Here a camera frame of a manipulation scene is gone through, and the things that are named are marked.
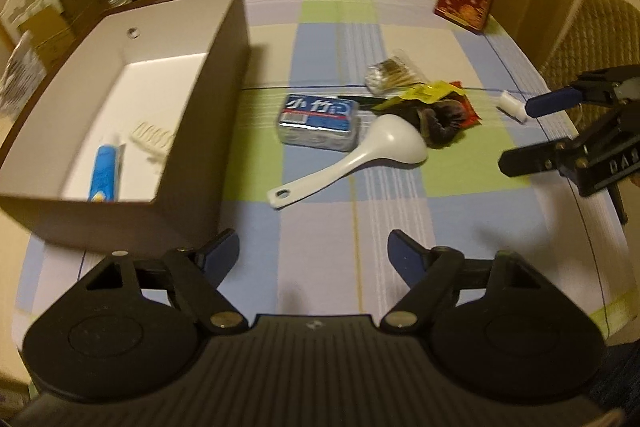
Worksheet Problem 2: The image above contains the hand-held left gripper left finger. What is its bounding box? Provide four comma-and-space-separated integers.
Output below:
77, 229, 246, 333

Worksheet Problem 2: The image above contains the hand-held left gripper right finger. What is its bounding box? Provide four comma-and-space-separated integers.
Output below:
380, 229, 543, 333

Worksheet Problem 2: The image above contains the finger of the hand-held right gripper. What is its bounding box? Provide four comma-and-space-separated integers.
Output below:
498, 109, 626, 180
526, 66, 640, 118

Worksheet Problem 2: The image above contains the small white tube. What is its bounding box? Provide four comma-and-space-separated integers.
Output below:
496, 90, 530, 124

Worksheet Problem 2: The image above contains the red snack packet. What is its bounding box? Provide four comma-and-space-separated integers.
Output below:
447, 80, 482, 128

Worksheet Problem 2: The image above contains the dark brown sock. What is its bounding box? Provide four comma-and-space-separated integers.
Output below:
400, 98, 468, 150

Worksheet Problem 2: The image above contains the white plastic spoon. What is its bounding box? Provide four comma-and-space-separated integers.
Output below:
266, 113, 429, 209

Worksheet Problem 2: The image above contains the yellow snack packet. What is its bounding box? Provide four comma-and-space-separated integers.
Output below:
372, 80, 453, 112

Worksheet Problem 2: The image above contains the brown box with white inside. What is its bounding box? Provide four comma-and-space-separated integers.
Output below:
0, 0, 251, 253

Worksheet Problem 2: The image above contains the wicker chair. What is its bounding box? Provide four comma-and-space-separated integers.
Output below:
540, 0, 640, 108

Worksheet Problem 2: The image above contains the white comb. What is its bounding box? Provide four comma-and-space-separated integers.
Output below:
122, 121, 176, 165

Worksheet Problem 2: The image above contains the blue toothpaste tube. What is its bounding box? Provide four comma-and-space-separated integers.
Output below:
87, 143, 126, 204

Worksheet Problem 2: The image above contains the blue silver soap packet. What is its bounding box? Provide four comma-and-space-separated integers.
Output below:
275, 93, 362, 152

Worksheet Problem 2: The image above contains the bag of cotton swabs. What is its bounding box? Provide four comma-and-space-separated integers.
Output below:
364, 49, 428, 95

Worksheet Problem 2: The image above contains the silver plastic bag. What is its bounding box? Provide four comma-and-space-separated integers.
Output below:
0, 32, 46, 112

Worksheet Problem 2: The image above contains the gold cardboard box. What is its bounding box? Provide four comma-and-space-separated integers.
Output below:
22, 4, 76, 68

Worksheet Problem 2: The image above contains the brown cardboard box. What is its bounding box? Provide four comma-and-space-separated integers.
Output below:
60, 0, 111, 38

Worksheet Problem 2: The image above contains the white carved board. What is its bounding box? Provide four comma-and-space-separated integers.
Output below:
0, 0, 46, 40

